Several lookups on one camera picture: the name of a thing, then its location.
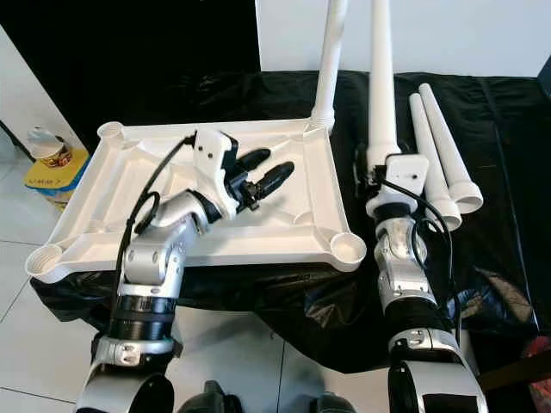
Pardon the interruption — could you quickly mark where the white plastic table leg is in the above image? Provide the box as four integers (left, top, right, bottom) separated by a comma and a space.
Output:
366, 0, 403, 169
407, 92, 464, 231
313, 0, 350, 134
418, 83, 484, 214

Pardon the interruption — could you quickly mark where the printed paper cup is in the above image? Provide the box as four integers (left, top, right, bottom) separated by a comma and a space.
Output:
28, 127, 71, 170

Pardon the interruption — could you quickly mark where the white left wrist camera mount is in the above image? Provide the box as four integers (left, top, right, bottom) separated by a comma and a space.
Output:
194, 129, 239, 222

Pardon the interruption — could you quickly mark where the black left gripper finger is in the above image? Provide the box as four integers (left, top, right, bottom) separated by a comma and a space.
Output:
254, 160, 296, 203
237, 147, 274, 175

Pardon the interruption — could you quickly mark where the robot right leg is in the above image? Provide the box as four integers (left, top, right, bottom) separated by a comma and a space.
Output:
310, 391, 360, 413

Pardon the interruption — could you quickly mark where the yellow cardboard box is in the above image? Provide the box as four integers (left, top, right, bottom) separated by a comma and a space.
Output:
22, 146, 91, 212

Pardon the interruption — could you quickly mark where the black plastic table cover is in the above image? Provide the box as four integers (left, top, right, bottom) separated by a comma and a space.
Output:
30, 71, 551, 375

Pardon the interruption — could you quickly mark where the red plastic bag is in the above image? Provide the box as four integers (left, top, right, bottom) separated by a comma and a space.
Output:
515, 338, 551, 413

